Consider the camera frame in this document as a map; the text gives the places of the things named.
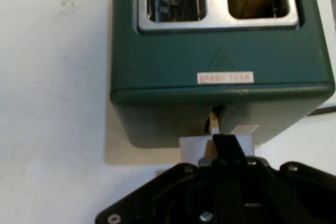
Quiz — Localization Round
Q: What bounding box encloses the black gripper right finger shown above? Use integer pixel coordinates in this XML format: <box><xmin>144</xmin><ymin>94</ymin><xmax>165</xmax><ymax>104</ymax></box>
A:
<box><xmin>224</xmin><ymin>134</ymin><xmax>336</xmax><ymax>224</ymax></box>

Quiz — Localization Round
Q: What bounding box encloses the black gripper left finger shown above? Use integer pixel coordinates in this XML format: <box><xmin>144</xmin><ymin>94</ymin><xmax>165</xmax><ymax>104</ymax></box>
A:
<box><xmin>94</xmin><ymin>134</ymin><xmax>229</xmax><ymax>224</ymax></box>

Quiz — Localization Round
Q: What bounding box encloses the silver toaster lever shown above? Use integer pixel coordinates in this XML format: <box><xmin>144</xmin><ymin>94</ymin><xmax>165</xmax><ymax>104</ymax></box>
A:
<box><xmin>179</xmin><ymin>111</ymin><xmax>260</xmax><ymax>167</ymax></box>

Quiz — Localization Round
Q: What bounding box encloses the dark green two-slot toaster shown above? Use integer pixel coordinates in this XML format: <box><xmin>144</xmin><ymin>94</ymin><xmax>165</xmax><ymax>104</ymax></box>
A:
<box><xmin>109</xmin><ymin>0</ymin><xmax>335</xmax><ymax>149</ymax></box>

